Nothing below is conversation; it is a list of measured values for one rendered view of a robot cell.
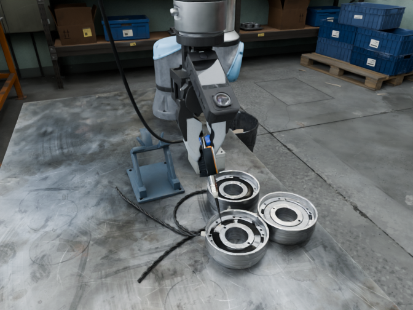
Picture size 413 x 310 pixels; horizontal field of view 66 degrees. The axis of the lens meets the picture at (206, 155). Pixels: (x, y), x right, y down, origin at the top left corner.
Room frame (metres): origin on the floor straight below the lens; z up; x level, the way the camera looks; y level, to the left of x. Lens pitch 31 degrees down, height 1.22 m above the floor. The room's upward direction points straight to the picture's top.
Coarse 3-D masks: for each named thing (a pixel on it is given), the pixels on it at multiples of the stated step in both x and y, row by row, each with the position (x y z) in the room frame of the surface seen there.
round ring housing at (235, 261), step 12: (216, 216) 0.42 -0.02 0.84; (228, 216) 0.43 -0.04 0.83; (240, 216) 0.43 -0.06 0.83; (252, 216) 0.42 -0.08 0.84; (228, 228) 0.40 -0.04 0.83; (240, 228) 0.40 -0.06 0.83; (264, 228) 0.40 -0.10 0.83; (252, 240) 0.37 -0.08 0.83; (264, 240) 0.37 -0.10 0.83; (216, 252) 0.35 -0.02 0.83; (228, 252) 0.34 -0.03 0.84; (252, 252) 0.34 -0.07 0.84; (264, 252) 0.36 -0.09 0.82; (228, 264) 0.34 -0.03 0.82; (240, 264) 0.33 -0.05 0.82; (252, 264) 0.35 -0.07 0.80
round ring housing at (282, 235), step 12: (276, 192) 0.49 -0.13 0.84; (288, 192) 0.49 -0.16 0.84; (264, 204) 0.47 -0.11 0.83; (300, 204) 0.46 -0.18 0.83; (312, 204) 0.45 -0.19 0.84; (276, 216) 0.45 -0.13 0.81; (288, 216) 0.45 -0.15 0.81; (300, 216) 0.43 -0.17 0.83; (312, 216) 0.43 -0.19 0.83; (276, 228) 0.39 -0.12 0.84; (312, 228) 0.40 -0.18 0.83; (276, 240) 0.40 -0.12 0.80; (288, 240) 0.39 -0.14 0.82; (300, 240) 0.39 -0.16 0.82
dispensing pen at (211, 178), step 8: (200, 136) 0.49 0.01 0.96; (200, 152) 0.47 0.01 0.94; (208, 152) 0.46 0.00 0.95; (200, 160) 0.47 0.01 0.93; (208, 160) 0.45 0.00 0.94; (200, 168) 0.47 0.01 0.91; (208, 168) 0.44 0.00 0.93; (200, 176) 0.46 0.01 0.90; (208, 176) 0.44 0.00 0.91; (216, 184) 0.45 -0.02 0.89; (216, 192) 0.44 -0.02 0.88; (216, 200) 0.43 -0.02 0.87
